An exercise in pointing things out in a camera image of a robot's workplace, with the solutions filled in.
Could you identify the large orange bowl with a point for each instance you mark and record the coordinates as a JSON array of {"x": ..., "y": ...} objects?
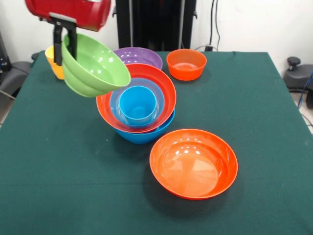
[
  {"x": 168, "y": 95},
  {"x": 193, "y": 166}
]

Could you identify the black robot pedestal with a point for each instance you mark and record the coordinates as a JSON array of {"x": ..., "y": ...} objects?
[{"x": 154, "y": 24}]

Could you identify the blue cup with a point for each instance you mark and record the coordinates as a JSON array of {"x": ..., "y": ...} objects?
[{"x": 138, "y": 105}]

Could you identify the small orange bowl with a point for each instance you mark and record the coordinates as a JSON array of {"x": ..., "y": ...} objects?
[{"x": 184, "y": 68}]

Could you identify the yellow cup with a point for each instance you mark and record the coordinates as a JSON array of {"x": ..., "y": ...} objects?
[{"x": 50, "y": 57}]

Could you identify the grey pedestal foot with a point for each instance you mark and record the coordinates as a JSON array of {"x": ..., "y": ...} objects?
[
  {"x": 297, "y": 76},
  {"x": 12, "y": 76}
]

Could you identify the large blue bowl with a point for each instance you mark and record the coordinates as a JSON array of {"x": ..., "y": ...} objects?
[{"x": 144, "y": 138}]

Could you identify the small blue bowl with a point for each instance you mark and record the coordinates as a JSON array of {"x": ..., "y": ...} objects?
[{"x": 115, "y": 110}]

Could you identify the orange cup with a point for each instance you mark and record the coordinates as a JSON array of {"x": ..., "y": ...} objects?
[{"x": 58, "y": 72}]

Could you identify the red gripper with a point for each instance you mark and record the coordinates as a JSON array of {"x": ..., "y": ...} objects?
[{"x": 80, "y": 12}]

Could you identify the purple bowl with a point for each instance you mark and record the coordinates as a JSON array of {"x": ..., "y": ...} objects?
[{"x": 144, "y": 57}]

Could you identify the green bowl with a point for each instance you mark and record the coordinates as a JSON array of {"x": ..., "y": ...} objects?
[{"x": 97, "y": 66}]

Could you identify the dark green tablecloth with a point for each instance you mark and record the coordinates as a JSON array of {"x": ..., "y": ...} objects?
[{"x": 244, "y": 195}]

